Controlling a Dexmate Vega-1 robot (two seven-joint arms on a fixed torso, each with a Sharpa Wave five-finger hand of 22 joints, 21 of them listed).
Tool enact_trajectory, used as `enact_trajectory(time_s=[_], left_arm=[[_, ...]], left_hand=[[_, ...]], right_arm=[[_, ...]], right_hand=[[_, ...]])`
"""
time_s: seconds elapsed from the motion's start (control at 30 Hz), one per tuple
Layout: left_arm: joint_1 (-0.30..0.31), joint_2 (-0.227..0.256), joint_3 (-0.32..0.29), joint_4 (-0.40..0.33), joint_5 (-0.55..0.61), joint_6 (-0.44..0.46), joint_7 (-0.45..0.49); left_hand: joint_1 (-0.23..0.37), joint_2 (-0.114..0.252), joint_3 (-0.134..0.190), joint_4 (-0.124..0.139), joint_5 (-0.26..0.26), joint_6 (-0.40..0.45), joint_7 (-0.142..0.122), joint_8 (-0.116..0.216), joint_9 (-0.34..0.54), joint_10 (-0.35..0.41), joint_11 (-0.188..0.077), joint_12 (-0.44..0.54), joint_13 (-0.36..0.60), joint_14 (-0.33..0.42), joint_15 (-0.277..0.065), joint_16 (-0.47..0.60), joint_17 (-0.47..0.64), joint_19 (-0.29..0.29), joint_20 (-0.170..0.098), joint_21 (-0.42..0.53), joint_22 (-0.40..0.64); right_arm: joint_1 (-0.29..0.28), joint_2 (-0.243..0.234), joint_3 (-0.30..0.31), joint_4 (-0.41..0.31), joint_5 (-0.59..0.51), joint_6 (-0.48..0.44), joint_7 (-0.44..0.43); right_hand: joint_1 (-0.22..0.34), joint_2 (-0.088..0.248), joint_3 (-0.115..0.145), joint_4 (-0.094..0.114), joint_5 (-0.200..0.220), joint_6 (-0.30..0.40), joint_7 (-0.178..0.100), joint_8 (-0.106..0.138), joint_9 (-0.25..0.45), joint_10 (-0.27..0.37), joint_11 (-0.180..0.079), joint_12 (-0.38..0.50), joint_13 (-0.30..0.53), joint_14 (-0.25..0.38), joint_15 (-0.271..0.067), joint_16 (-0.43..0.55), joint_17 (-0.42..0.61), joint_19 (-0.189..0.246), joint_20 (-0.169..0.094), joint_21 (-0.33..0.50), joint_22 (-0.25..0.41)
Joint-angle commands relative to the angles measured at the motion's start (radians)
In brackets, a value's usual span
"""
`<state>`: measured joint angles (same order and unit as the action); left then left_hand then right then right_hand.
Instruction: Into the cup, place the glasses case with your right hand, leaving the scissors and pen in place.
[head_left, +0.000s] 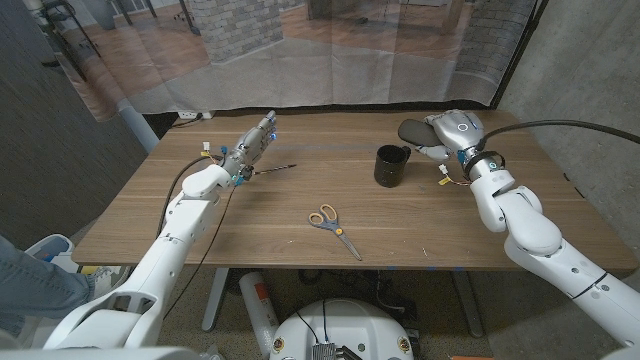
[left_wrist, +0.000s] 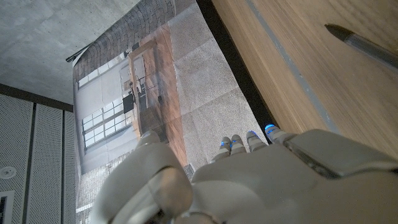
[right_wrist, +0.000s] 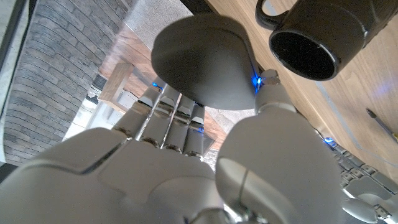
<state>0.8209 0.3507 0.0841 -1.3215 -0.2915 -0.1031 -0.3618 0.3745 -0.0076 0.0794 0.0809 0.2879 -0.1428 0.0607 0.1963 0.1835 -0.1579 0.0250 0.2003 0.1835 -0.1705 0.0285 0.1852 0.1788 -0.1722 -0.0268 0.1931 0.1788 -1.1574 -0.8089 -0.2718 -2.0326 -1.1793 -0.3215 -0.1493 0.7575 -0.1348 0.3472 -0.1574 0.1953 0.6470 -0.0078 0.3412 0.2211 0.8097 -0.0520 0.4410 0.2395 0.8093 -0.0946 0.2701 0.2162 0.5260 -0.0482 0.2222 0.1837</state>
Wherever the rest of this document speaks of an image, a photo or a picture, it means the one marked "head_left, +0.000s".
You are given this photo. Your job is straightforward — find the white sneaker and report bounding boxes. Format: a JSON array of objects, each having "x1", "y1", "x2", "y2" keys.
[{"x1": 79, "y1": 266, "x2": 131, "y2": 314}]

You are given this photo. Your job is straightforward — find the dark grey partition panel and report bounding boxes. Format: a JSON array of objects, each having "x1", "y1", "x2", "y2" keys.
[{"x1": 0, "y1": 0, "x2": 161, "y2": 251}]

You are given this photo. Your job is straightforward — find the person's leg in jeans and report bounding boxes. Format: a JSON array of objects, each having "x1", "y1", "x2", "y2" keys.
[{"x1": 0, "y1": 235, "x2": 96, "y2": 341}]

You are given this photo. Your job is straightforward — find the dark slim pen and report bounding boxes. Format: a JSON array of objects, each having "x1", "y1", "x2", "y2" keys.
[{"x1": 253, "y1": 163, "x2": 298, "y2": 176}]

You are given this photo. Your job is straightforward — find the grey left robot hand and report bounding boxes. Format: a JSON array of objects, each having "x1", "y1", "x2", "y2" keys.
[{"x1": 219, "y1": 110, "x2": 278, "y2": 182}]

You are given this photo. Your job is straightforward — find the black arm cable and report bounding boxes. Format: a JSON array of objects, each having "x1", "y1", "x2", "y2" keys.
[
  {"x1": 157, "y1": 155, "x2": 224, "y2": 239},
  {"x1": 478, "y1": 118, "x2": 640, "y2": 152}
]

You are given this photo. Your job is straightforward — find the black mug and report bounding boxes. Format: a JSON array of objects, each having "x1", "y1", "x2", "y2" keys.
[{"x1": 373, "y1": 144, "x2": 412, "y2": 189}]

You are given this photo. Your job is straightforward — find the white roll with orange label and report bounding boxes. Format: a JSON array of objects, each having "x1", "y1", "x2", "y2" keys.
[{"x1": 238, "y1": 271, "x2": 280, "y2": 359}]

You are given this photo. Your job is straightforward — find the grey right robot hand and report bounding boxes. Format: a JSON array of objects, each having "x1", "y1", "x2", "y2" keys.
[{"x1": 414, "y1": 109, "x2": 486, "y2": 164}]

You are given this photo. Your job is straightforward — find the white and blue step stool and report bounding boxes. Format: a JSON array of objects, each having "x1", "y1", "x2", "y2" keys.
[{"x1": 24, "y1": 233, "x2": 75, "y2": 274}]

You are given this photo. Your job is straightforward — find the black glasses case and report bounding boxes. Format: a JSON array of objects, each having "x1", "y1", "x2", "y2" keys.
[{"x1": 397, "y1": 118, "x2": 444, "y2": 148}]

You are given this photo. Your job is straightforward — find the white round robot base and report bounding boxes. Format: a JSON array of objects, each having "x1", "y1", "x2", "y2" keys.
[{"x1": 269, "y1": 298, "x2": 415, "y2": 360}]

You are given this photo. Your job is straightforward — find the scissors with yellow grey handles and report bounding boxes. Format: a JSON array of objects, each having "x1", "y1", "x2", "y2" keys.
[{"x1": 307, "y1": 203, "x2": 363, "y2": 262}]

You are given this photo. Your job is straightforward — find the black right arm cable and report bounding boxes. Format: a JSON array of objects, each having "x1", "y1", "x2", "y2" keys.
[{"x1": 478, "y1": 118, "x2": 640, "y2": 152}]

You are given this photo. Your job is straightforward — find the white robot torso edge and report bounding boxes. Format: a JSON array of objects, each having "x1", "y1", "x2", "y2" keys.
[{"x1": 0, "y1": 346, "x2": 204, "y2": 360}]

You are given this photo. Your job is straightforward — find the black backdrop stand pole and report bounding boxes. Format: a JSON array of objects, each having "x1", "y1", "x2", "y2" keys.
[{"x1": 489, "y1": 0, "x2": 550, "y2": 109}]

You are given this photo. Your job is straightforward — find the printed room backdrop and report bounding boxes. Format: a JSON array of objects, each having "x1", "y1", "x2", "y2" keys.
[{"x1": 22, "y1": 0, "x2": 539, "y2": 124}]

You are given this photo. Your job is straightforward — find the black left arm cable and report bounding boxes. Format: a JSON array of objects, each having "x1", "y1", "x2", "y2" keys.
[{"x1": 157, "y1": 155, "x2": 224, "y2": 239}]

